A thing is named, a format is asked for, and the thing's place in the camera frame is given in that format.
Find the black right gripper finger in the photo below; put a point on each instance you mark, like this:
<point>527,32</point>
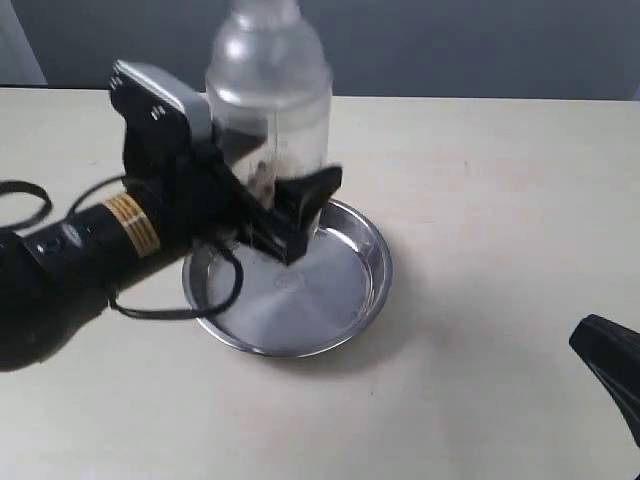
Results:
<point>611,352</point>

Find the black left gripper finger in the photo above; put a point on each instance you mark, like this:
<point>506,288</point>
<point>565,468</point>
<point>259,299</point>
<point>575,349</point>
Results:
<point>235,144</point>
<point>297,204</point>

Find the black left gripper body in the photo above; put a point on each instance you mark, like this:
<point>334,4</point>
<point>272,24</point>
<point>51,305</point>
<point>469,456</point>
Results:
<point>177,190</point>

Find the clear plastic bottle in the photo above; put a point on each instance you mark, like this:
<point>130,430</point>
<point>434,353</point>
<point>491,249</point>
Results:
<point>269,77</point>

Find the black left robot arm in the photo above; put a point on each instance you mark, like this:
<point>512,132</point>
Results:
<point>60,277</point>

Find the round stainless steel pan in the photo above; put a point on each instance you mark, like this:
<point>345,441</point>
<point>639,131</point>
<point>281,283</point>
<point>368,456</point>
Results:
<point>320,302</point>

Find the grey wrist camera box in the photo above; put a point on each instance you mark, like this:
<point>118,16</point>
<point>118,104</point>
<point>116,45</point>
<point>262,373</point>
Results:
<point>164,86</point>

